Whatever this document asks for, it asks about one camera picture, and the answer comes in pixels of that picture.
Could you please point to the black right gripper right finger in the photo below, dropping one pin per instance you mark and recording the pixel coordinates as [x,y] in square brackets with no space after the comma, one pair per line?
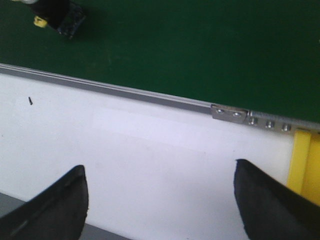
[271,211]

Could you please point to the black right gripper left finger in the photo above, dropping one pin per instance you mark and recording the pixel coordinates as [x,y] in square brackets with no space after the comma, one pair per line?
[57,213]

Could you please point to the yellow mushroom push button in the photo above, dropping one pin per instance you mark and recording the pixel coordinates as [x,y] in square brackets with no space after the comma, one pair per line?
[63,16]

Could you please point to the yellow plastic tray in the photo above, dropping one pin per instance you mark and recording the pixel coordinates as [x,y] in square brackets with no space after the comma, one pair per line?
[304,171]

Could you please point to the green conveyor belt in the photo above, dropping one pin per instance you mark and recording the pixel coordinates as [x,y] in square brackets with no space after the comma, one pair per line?
[262,55]

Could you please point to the steel conveyor support bracket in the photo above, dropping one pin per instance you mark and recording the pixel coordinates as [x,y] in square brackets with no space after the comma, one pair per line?
[229,113]

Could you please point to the aluminium conveyor frame rail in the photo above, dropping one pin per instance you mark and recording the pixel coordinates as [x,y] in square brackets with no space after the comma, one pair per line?
[254,118]

